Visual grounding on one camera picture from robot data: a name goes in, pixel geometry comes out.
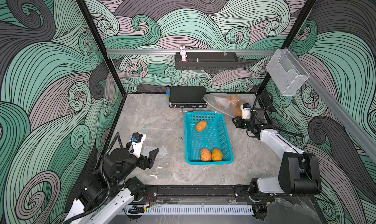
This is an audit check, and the clear blue-zipper bag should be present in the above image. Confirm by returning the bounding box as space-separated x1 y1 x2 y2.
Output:
129 127 188 184
203 94 247 118

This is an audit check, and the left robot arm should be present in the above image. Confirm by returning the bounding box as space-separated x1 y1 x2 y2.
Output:
64 133 159 224

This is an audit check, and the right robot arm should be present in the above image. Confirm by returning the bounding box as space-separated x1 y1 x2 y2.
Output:
232 100 322 195

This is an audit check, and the teal plastic basket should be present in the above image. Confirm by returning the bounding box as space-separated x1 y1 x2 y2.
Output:
184 111 234 165

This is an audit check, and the black aluminium case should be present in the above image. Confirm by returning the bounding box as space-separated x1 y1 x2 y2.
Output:
169 86 208 111

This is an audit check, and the white pink bunny figurine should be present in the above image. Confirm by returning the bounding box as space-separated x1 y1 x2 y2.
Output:
179 46 188 62

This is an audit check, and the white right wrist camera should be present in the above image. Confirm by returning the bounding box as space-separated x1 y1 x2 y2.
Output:
240 103 251 119

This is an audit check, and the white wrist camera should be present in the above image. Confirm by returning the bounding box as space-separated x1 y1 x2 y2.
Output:
130 133 146 158
240 103 251 119

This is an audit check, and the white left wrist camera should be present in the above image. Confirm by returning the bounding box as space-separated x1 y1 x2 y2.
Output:
130 133 146 158

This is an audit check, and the black wall shelf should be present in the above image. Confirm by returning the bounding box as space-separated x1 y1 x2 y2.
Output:
175 52 239 71

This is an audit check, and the clear acrylic wall holder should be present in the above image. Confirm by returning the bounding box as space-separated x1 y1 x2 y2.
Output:
266 48 310 96

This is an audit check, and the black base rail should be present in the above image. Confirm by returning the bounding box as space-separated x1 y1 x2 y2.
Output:
142 184 273 202

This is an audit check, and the white slotted cable duct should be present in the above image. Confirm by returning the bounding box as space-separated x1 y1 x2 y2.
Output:
119 205 254 216

